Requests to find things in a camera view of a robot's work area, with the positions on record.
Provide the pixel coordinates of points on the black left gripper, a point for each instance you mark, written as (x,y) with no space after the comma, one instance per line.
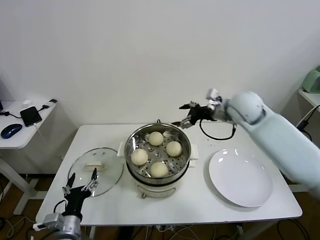
(76,197)

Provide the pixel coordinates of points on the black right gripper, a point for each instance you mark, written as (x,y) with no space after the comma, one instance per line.
(203,113)

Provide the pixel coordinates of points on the round glass lid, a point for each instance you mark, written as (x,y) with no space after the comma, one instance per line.
(100,160)

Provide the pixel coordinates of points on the white steamed baozi bun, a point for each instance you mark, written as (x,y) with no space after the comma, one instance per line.
(139,157)
(173,148)
(156,138)
(159,170)

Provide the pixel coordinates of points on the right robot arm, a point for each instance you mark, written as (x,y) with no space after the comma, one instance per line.
(275,135)

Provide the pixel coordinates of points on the steel perforated steamer basket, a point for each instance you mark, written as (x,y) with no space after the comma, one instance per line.
(183,150)

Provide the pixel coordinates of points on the white side desk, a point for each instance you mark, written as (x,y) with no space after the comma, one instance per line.
(12,143)

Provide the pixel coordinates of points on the black smartphone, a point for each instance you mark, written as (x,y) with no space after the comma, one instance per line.
(31,116)

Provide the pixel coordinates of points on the white round plate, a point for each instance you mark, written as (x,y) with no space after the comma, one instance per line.
(237,180)

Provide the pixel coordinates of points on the black usb dongle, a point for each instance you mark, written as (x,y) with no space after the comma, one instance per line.
(53,101)

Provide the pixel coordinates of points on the blue computer mouse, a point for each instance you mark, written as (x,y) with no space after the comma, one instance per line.
(11,130)

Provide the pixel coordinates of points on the white power strip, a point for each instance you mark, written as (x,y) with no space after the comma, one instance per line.
(165,228)

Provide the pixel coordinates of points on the dark monitor edge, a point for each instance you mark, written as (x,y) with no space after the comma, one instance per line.
(1,100)

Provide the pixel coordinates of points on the white shelf table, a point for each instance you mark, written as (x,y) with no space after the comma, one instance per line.
(310,96)

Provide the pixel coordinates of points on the pale green appliance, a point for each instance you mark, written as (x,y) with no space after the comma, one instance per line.
(312,82)

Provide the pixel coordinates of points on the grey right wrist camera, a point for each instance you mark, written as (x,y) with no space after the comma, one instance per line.
(213,96)

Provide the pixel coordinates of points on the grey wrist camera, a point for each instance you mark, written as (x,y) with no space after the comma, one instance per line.
(213,96)
(51,220)

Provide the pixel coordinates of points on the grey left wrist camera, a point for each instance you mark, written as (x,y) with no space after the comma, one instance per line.
(51,220)

